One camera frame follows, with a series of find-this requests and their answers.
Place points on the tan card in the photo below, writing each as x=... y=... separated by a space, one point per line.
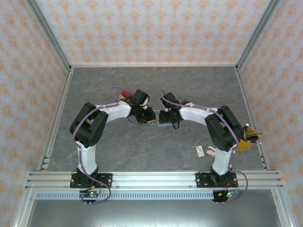
x=122 y=97

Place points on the yellow pen cup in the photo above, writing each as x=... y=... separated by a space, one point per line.
x=243 y=145

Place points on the grey metal shelf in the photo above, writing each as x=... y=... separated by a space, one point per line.
x=154 y=212

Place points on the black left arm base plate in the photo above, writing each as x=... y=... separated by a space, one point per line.
x=106 y=180

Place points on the small white red tag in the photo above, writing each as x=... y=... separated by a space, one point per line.
x=200 y=151

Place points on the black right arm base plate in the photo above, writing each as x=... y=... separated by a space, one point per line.
x=202 y=180

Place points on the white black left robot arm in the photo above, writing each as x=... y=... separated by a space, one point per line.
x=118 y=113

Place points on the orange pencil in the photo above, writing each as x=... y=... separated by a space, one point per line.
x=260 y=134

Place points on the aluminium frame post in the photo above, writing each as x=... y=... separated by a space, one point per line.
x=23 y=210
x=258 y=30
x=281 y=210
x=47 y=30

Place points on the teal card holder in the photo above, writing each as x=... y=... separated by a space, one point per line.
x=154 y=125

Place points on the aluminium table edge rail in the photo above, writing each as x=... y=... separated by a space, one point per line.
x=56 y=118
x=243 y=94

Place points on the white capped marker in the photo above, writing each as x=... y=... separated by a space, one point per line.
x=246 y=125

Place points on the aluminium mounting rail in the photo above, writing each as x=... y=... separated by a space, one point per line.
x=154 y=179

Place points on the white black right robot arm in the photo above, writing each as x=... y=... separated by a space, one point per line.
x=196 y=113

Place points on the red card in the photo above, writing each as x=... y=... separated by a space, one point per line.
x=128 y=93

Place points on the pink stapler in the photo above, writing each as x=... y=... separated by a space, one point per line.
x=210 y=151

